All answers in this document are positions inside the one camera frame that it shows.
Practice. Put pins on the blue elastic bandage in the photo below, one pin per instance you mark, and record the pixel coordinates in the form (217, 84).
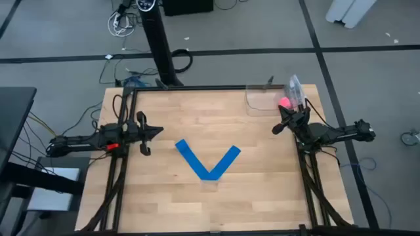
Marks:
(197, 164)

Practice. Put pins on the pink bandage roll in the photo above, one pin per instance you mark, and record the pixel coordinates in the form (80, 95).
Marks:
(285, 102)

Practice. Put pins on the clear plastic bag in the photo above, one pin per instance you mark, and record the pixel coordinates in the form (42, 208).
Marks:
(295, 86)

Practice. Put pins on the white flat box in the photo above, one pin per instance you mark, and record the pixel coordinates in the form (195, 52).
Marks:
(52, 200)

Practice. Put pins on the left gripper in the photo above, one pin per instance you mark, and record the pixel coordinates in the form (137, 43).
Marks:
(134, 131)

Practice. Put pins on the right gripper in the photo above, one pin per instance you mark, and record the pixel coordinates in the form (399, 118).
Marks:
(297, 126)

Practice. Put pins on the caster wheel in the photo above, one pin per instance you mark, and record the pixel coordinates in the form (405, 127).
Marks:
(410, 137)

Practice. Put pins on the black box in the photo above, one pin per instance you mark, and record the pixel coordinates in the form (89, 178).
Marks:
(187, 6)

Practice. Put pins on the black desk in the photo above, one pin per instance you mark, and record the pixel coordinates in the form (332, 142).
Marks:
(13, 114)

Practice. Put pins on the white plastic housing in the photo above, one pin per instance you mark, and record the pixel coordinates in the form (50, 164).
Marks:
(351, 11)

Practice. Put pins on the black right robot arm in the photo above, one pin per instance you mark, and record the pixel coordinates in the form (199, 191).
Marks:
(334, 132)

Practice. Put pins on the clear plastic bin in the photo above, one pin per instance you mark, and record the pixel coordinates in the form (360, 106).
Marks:
(259, 98)

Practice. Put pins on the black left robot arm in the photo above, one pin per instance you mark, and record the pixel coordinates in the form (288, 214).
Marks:
(82, 144)

